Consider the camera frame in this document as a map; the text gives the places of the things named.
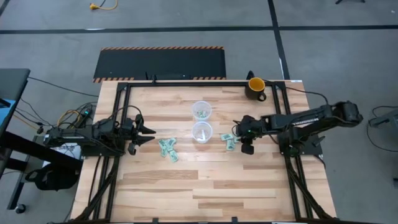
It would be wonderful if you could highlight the blue panel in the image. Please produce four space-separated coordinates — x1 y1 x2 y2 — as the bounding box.
0 98 16 131

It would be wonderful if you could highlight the black power strip green light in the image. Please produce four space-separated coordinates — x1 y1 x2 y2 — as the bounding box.
77 107 94 122

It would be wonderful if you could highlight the black hazard-striped floor mat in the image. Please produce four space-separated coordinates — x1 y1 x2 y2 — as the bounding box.
92 46 227 84

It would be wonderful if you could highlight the white printed paper sheet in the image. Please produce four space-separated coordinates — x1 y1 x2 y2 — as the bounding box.
43 142 83 169

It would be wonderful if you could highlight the black bag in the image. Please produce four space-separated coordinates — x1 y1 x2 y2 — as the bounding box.
24 163 80 192

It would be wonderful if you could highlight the clear plastic cup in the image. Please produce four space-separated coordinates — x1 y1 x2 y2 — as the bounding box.
191 121 214 144
191 100 213 121

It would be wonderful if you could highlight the black desk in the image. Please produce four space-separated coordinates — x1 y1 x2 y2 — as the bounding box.
0 68 83 212

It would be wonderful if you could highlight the yellow extension cord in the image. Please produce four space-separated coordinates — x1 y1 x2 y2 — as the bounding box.
89 0 119 11

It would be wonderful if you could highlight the grey metal stand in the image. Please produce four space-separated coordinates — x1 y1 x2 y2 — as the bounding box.
368 107 398 128

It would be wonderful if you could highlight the black bar device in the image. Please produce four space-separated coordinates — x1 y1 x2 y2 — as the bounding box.
145 72 195 81

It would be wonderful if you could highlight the black metal table frame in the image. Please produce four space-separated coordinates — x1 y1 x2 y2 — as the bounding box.
73 80 338 224

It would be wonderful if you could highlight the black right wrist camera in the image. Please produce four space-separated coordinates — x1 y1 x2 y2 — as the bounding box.
241 138 255 156

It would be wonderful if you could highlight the black mug yellow inside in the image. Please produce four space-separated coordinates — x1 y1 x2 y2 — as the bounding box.
244 77 267 103

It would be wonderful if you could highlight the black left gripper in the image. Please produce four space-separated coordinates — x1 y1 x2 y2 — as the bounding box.
119 114 157 147

